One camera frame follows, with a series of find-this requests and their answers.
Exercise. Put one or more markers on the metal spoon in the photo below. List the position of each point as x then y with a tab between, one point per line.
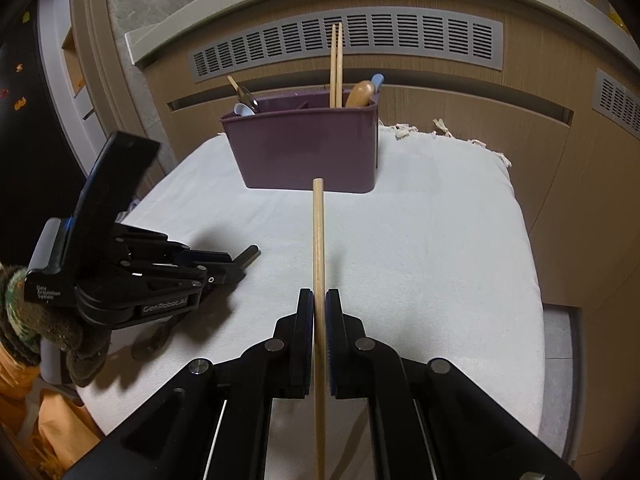
250	99

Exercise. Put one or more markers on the dark panel with stickers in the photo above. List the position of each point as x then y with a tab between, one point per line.
25	110

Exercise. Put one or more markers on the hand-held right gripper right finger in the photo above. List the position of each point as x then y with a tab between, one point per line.
331	345

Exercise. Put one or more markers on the white cloth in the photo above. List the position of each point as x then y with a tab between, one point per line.
425	260

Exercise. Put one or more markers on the purple utensil holder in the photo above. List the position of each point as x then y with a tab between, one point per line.
305	150

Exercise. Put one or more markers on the short grey vent grille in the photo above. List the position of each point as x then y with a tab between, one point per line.
620	102

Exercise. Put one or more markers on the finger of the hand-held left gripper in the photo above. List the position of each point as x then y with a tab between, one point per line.
165	250
220	275

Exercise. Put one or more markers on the long grey vent grille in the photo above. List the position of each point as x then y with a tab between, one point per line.
400	40

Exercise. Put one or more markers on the person's left forearm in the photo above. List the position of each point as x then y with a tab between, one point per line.
15	375

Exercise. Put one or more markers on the person's left hand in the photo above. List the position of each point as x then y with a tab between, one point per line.
55	325

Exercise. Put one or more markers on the person's orange garment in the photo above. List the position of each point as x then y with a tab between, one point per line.
60	425

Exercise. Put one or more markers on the wooden chopstick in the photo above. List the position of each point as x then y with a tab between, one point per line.
333	65
233	85
318	240
340	65

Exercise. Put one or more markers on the white spoon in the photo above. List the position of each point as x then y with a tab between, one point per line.
243	109

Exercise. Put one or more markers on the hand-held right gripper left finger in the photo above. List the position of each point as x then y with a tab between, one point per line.
309	345

